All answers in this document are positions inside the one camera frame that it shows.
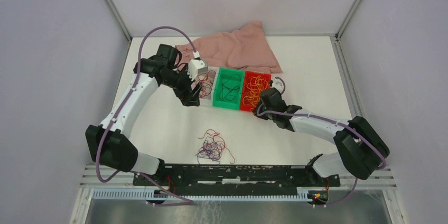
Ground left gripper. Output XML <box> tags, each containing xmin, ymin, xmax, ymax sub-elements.
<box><xmin>162</xmin><ymin>63</ymin><xmax>203</xmax><ymax>107</ymax></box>

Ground coloured cable pile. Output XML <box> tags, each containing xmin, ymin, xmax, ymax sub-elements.
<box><xmin>195</xmin><ymin>128</ymin><xmax>236</xmax><ymax>166</ymax></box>

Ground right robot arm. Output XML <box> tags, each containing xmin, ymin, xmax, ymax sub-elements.
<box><xmin>253</xmin><ymin>87</ymin><xmax>390</xmax><ymax>186</ymax></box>

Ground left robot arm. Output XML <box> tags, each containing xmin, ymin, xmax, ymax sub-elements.
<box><xmin>85</xmin><ymin>44</ymin><xmax>208</xmax><ymax>185</ymax></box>

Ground translucent white bin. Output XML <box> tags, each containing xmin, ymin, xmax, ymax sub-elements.
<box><xmin>193</xmin><ymin>67</ymin><xmax>220</xmax><ymax>107</ymax></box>

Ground red plastic bin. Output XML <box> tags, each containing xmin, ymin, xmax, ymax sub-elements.
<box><xmin>239</xmin><ymin>71</ymin><xmax>272</xmax><ymax>112</ymax></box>

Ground green plastic bin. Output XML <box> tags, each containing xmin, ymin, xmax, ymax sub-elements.
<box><xmin>213</xmin><ymin>68</ymin><xmax>245</xmax><ymax>110</ymax></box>

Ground pink cloth shorts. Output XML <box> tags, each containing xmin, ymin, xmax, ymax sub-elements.
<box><xmin>193</xmin><ymin>21</ymin><xmax>283</xmax><ymax>74</ymax></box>

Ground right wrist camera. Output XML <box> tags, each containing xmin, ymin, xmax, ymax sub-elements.
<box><xmin>269</xmin><ymin>76</ymin><xmax>285</xmax><ymax>94</ymax></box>

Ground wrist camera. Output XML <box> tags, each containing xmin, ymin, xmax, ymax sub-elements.
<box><xmin>269</xmin><ymin>76</ymin><xmax>285</xmax><ymax>94</ymax></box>
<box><xmin>187</xmin><ymin>58</ymin><xmax>208</xmax><ymax>80</ymax></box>

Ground yellow cables in red bin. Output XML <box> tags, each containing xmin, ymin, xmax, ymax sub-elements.
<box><xmin>242</xmin><ymin>74</ymin><xmax>271</xmax><ymax>108</ymax></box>

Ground red cables in white bin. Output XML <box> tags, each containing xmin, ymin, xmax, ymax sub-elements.
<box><xmin>194</xmin><ymin>71</ymin><xmax>218</xmax><ymax>99</ymax></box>

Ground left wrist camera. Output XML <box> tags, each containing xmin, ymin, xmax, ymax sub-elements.
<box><xmin>187</xmin><ymin>58</ymin><xmax>208</xmax><ymax>80</ymax></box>

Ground black cables in green bin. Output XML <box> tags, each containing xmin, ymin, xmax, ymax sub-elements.
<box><xmin>217</xmin><ymin>75</ymin><xmax>242</xmax><ymax>104</ymax></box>

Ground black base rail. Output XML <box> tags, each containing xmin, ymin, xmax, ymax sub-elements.
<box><xmin>150</xmin><ymin>159</ymin><xmax>341</xmax><ymax>196</ymax></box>

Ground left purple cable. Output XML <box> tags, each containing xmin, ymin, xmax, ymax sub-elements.
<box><xmin>95</xmin><ymin>25</ymin><xmax>200</xmax><ymax>183</ymax></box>

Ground white cable duct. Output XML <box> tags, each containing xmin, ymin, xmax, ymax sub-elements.
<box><xmin>91</xmin><ymin>188</ymin><xmax>312</xmax><ymax>202</ymax></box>

